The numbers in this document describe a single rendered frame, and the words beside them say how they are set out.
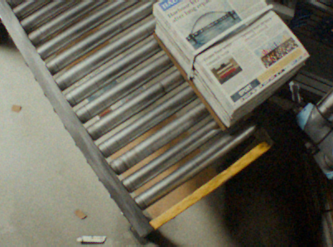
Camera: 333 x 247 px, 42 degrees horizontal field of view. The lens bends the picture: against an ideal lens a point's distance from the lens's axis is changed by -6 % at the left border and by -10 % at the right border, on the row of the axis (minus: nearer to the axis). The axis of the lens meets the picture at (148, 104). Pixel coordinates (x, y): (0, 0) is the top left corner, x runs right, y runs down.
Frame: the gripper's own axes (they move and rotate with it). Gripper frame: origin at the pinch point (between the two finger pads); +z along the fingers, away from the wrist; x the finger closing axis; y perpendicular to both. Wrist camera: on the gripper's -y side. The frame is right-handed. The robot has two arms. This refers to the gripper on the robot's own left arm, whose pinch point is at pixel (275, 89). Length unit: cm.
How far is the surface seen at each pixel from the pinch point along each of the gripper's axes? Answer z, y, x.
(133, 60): 32.9, 1.4, 32.8
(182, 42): 22.0, 23.4, 23.5
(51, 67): 46, 2, 56
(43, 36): 58, 1, 53
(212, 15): 23.8, 24.7, 11.9
